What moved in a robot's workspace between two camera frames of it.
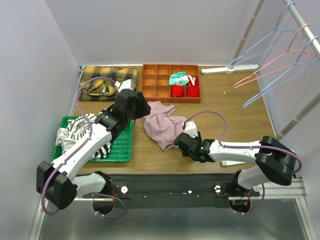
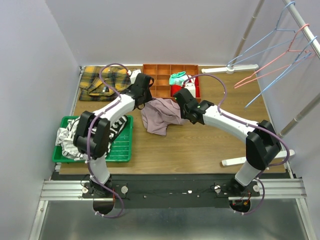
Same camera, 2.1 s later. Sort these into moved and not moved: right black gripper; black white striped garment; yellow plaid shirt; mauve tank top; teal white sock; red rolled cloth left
Moved: right black gripper; mauve tank top
Not moved: teal white sock; black white striped garment; yellow plaid shirt; red rolled cloth left
